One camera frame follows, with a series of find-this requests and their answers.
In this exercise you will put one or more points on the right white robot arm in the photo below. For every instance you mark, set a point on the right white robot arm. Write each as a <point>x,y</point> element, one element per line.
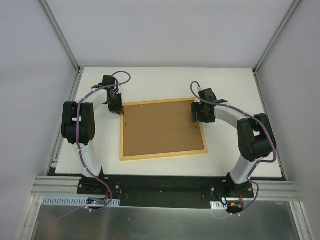
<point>256,140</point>

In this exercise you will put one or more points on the right white cable duct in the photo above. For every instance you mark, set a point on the right white cable duct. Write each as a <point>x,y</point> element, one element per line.
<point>217,205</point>

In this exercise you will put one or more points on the aluminium corner post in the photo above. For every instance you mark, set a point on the aluminium corner post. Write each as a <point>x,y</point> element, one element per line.
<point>277,34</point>
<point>59,34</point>

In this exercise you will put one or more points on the white cable duct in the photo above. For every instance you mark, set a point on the white cable duct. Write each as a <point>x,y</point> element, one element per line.
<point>217,205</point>
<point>95,202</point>

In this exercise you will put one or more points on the right aluminium corner post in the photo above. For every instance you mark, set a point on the right aluminium corner post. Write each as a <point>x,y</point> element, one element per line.
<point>277,34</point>

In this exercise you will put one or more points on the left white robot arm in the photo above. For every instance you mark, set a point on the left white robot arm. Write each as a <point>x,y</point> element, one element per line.
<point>78,124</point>

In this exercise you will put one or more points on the yellow wooden picture frame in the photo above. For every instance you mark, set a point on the yellow wooden picture frame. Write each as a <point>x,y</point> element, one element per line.
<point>203,140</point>

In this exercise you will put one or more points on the aluminium front rail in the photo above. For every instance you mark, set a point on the aluminium front rail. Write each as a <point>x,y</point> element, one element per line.
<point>269,190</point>

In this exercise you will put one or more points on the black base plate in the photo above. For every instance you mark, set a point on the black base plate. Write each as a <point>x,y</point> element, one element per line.
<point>185,192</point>

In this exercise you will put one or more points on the left aluminium corner post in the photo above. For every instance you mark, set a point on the left aluminium corner post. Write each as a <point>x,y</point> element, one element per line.
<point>59,34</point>

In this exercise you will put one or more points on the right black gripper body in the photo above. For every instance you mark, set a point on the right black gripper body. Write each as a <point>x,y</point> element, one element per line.
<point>195,112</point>

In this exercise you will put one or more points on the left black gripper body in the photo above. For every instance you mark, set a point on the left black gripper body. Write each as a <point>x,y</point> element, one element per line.
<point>115,107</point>

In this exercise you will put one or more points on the left white cable duct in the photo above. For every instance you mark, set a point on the left white cable duct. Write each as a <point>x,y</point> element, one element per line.
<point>95,202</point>

